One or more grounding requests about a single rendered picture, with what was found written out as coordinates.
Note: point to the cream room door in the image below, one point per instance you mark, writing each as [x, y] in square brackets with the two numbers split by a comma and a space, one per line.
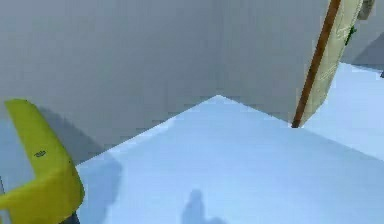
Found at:
[328, 63]

